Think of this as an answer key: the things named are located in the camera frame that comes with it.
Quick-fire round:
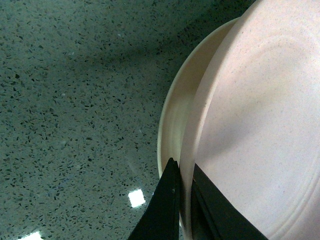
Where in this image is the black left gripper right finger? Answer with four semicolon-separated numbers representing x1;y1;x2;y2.
190;164;267;240

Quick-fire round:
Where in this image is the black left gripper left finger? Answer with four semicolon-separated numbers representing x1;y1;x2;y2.
128;158;181;240

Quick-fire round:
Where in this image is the pink plate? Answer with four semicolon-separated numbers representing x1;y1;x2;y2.
180;0;320;240

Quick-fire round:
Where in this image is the cream plate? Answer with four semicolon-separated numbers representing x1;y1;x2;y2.
157;18;238;177

